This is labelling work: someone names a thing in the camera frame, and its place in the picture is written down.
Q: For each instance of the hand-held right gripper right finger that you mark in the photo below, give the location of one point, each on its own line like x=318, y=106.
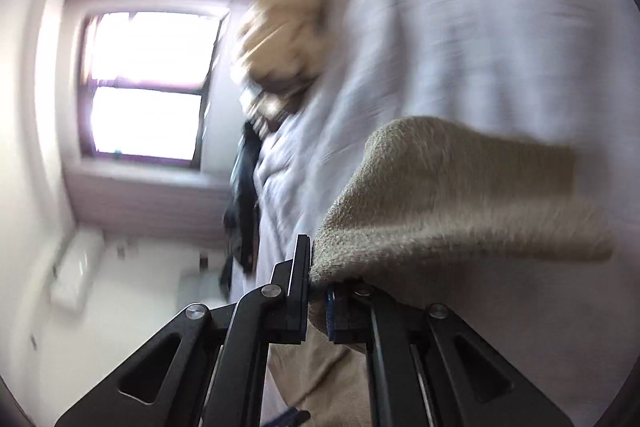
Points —
x=330, y=318

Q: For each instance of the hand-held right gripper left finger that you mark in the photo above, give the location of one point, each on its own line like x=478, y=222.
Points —
x=298, y=287

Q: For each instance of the brown knit sweater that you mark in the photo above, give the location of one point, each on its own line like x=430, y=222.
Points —
x=450, y=207

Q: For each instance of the dark cloth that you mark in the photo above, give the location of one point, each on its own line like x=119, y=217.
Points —
x=242, y=207

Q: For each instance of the white air conditioner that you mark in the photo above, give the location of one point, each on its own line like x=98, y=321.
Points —
x=75, y=269

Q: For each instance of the window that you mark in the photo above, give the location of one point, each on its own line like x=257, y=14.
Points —
x=150, y=87

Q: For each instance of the beige striped cloth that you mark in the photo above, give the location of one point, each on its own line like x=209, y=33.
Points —
x=285, y=32

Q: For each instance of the lavender embossed quilt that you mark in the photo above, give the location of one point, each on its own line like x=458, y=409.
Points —
x=450, y=32

